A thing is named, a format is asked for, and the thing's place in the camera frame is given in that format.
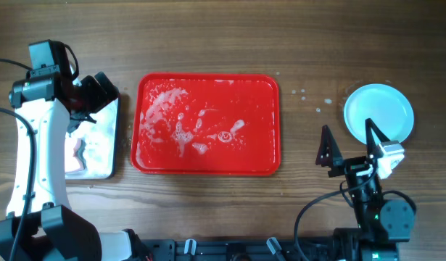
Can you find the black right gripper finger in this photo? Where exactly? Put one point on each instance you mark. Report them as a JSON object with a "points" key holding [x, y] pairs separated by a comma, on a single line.
{"points": [[375, 140], [329, 154]]}

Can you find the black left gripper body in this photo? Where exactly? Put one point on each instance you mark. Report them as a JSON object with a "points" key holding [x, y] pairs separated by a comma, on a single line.
{"points": [[100, 91]]}

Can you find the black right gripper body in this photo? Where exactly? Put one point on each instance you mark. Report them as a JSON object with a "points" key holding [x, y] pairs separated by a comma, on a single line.
{"points": [[352, 164]]}

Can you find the light blue plate back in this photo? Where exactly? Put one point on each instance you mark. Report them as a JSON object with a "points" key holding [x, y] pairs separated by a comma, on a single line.
{"points": [[389, 109]]}

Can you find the pink sponge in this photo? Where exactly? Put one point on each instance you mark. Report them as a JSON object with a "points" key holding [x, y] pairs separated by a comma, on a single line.
{"points": [[73, 162]]}

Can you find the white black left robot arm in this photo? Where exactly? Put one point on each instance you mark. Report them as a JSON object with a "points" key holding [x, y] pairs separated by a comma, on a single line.
{"points": [[40, 224]]}

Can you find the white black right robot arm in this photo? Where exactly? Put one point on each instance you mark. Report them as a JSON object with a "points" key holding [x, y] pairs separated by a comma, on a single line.
{"points": [[384, 218]]}

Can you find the black soapy water tray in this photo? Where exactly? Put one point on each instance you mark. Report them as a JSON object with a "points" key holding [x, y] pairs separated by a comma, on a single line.
{"points": [[98, 144]]}

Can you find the red plastic tray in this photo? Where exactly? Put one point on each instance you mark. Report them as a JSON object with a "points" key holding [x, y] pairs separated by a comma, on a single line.
{"points": [[209, 124]]}

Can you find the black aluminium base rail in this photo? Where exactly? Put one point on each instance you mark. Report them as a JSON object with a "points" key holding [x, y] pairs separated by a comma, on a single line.
{"points": [[315, 248]]}

